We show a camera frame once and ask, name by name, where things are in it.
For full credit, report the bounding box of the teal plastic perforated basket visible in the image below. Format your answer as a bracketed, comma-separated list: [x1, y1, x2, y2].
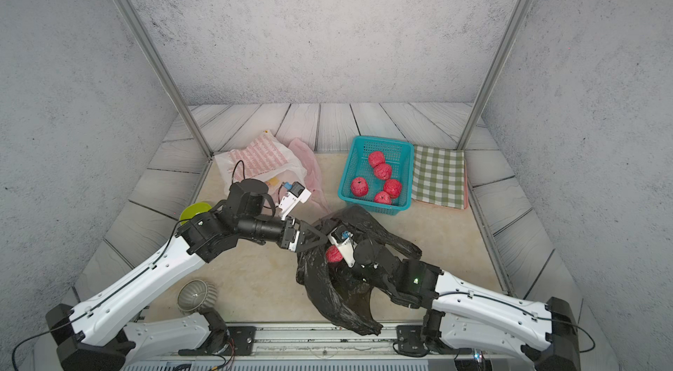
[338, 136, 415, 216]

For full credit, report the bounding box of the black plastic bag knotted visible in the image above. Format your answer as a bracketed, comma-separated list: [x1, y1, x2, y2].
[296, 206, 422, 336]

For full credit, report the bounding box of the green white checkered cloth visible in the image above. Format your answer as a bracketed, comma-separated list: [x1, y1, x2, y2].
[412, 146, 469, 210]

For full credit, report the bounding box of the left aluminium frame post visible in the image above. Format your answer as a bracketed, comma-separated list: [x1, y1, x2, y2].
[112, 0, 214, 160]

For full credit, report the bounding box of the aluminium frame post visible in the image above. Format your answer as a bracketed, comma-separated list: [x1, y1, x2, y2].
[457, 0, 534, 150]
[112, 0, 214, 160]

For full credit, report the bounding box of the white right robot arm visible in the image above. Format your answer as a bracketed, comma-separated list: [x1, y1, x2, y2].
[328, 225, 581, 370]

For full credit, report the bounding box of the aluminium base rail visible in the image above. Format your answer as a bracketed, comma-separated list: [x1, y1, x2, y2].
[112, 313, 552, 366]

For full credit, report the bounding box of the pink plastic bag apple print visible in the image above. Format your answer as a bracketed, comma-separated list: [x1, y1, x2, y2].
[288, 139, 331, 214]

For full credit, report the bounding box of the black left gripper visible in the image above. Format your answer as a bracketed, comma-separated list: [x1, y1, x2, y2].
[236, 213, 328, 253]

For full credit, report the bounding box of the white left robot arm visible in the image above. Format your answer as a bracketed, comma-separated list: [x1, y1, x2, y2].
[47, 178, 326, 370]

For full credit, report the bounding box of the right aluminium frame post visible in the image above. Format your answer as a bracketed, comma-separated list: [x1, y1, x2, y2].
[457, 0, 534, 150]

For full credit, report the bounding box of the silver ribbed metal cup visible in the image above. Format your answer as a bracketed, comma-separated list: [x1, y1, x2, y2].
[177, 279, 218, 315]

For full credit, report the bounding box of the green plastic bowl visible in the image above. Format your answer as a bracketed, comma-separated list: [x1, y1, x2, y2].
[179, 202, 212, 223]

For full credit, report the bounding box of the red apple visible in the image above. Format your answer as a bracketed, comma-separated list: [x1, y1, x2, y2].
[373, 163, 393, 180]
[373, 191, 393, 206]
[351, 177, 369, 198]
[368, 151, 386, 169]
[325, 245, 344, 264]
[383, 178, 403, 199]

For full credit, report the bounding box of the pink white striped bag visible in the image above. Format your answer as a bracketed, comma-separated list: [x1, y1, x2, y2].
[215, 132, 308, 201]

